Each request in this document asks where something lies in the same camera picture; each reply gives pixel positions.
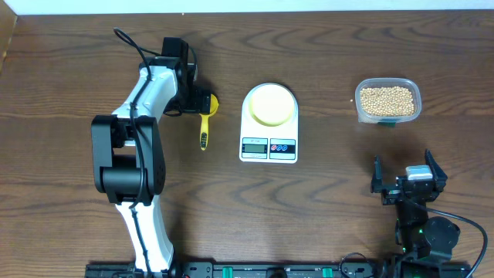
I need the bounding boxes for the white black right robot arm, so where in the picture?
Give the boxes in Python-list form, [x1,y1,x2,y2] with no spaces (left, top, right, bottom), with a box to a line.
[371,150,460,277]

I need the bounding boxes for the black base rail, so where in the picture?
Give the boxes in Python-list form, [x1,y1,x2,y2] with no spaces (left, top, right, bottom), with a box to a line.
[84,262,390,278]

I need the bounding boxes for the clear container of soybeans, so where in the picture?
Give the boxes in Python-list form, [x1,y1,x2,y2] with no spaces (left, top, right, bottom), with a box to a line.
[354,78,422,125]

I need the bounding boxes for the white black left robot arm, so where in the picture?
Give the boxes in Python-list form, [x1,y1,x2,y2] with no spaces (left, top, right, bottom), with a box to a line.
[90,56,211,277]

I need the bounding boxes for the white digital kitchen scale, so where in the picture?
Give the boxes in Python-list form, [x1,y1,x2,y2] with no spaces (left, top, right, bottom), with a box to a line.
[239,84,299,164]

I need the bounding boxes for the yellow plastic measuring scoop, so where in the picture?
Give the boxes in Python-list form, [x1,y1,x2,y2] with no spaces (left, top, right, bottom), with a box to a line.
[200,94,219,151]

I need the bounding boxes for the pale yellow plastic bowl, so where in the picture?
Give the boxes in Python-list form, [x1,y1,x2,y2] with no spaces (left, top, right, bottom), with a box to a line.
[248,83,296,127]

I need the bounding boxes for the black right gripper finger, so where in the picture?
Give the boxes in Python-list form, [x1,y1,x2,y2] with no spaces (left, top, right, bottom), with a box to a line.
[425,149,448,189]
[370,156,383,193]

